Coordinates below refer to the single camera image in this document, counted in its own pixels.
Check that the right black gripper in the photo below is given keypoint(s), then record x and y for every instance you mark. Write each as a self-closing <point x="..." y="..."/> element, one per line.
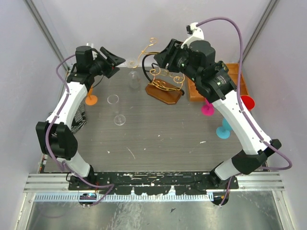
<point x="168" y="54"/>

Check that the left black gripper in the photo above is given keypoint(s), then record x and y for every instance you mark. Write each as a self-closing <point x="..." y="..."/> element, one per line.
<point x="113" y="60"/>

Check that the clear wine glass front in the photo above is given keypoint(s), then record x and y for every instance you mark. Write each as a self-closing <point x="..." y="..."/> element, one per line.
<point x="135" y="81"/>

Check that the clear wine glass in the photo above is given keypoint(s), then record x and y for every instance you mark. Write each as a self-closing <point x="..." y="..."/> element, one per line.
<point x="113" y="101"/>
<point x="135" y="81"/>

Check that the gold wire wine glass rack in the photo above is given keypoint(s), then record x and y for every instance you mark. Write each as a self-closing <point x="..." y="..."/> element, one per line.
<point x="163" y="85"/>

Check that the orange wine glass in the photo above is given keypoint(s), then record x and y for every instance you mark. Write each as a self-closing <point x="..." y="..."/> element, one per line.
<point x="90" y="98"/>

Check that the wooden compartment tray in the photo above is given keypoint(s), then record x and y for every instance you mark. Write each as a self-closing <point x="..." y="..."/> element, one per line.
<point x="194" y="96"/>

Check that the striped black white cloth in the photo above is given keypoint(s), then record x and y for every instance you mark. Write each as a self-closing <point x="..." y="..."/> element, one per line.
<point x="79" y="119"/>

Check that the pink wine glass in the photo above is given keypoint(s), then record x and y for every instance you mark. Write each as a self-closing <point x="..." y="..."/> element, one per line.
<point x="207" y="109"/>

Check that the red wine glass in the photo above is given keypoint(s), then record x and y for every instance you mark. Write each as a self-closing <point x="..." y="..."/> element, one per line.
<point x="248" y="102"/>

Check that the blue wine glass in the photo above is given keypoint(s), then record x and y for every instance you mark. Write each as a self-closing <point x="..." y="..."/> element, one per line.
<point x="224" y="130"/>

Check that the clear wine glass back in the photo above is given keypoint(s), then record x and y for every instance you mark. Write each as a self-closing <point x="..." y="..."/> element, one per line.
<point x="113" y="101"/>

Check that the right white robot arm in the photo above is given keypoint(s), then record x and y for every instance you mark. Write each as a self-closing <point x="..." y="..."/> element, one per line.
<point x="195" y="58"/>

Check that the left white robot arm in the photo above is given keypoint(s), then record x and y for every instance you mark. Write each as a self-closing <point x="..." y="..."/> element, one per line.
<point x="54" y="135"/>

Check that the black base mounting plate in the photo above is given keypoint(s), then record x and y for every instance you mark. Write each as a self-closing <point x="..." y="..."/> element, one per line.
<point x="160" y="183"/>

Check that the white slotted cable duct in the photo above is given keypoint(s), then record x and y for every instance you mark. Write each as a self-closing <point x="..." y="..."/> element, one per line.
<point x="92" y="197"/>

